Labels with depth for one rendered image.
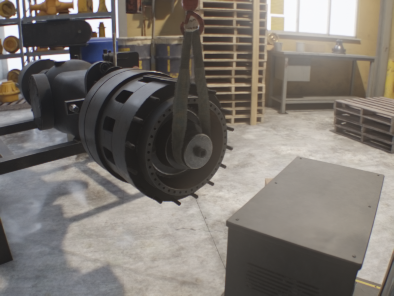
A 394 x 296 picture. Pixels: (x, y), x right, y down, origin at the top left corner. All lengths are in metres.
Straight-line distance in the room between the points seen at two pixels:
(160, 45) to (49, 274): 3.32
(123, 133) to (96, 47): 2.81
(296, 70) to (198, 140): 4.81
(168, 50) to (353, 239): 3.90
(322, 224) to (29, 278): 1.69
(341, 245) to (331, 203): 0.20
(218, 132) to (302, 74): 4.68
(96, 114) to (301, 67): 4.91
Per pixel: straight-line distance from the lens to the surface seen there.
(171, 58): 4.40
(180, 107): 1.17
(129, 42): 4.35
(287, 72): 5.76
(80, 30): 3.69
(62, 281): 1.98
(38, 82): 2.43
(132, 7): 1.33
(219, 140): 1.40
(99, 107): 1.42
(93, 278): 1.96
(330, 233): 0.81
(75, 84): 2.06
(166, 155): 1.25
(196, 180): 1.39
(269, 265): 0.82
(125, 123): 1.21
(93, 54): 3.96
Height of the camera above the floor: 1.27
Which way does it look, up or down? 19 degrees down
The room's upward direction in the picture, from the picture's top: straight up
